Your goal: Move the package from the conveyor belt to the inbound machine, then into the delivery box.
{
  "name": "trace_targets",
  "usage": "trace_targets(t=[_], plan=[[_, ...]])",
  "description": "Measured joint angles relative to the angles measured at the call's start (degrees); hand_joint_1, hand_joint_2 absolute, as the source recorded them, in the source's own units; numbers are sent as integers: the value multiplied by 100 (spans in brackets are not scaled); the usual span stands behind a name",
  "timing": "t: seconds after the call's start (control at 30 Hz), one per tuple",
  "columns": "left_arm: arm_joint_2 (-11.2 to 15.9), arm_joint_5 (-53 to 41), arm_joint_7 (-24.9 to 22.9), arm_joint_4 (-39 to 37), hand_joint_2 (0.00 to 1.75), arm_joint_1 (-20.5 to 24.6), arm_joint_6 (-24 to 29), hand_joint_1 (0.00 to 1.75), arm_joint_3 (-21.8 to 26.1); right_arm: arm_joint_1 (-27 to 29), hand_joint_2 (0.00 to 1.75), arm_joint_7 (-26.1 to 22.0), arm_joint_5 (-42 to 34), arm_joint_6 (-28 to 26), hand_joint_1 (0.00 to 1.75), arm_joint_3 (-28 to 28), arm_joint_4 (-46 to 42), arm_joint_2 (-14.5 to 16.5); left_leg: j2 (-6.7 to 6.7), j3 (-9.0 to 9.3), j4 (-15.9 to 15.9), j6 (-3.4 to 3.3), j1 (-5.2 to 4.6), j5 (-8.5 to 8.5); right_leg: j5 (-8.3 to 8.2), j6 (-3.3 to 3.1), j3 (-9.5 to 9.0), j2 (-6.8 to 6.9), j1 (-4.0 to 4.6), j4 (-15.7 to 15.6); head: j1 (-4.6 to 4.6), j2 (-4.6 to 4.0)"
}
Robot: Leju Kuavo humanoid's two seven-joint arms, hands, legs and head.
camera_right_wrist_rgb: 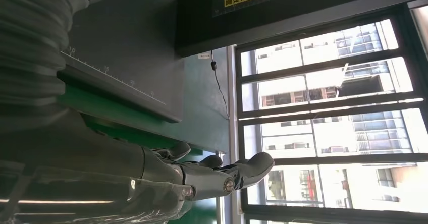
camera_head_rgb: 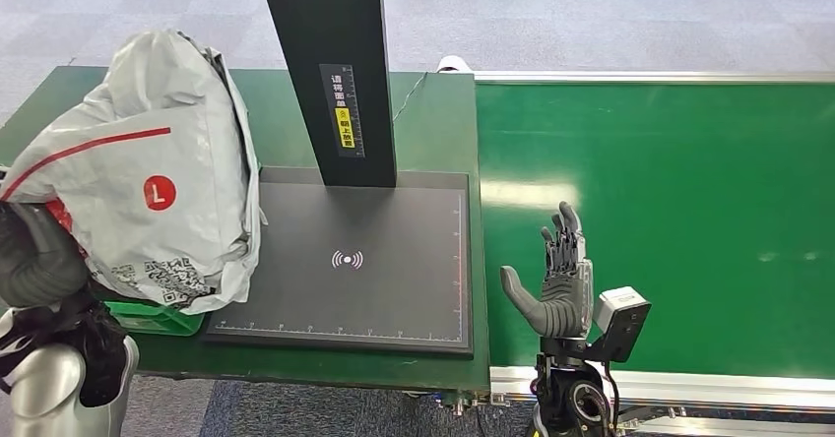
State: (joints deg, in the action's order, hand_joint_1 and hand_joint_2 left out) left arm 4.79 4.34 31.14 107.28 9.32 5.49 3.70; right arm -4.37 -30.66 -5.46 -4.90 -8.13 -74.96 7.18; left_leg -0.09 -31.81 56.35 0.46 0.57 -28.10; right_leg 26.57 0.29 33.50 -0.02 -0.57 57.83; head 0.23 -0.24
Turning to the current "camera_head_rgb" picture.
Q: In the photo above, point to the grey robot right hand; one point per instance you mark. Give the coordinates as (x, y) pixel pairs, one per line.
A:
(564, 297)

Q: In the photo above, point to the grey plastic mailer package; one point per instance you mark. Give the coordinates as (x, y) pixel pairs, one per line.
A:
(150, 160)

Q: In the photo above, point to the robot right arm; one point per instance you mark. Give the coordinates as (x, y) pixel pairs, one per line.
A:
(574, 395)

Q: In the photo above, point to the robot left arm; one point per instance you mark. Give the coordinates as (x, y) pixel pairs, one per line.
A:
(52, 382)

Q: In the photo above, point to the green conveyor belt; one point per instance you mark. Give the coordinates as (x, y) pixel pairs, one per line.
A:
(685, 193)

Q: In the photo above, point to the black inbound scanner machine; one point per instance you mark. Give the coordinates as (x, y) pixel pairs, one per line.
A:
(365, 238)

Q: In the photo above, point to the green plastic delivery box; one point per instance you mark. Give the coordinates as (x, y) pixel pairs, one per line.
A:
(150, 320)

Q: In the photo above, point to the green work table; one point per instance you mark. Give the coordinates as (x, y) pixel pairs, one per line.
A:
(430, 134)

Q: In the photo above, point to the white roller end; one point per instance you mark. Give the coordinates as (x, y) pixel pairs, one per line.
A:
(455, 64)

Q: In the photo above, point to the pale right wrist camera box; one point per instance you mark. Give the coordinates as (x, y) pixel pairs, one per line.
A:
(623, 320)

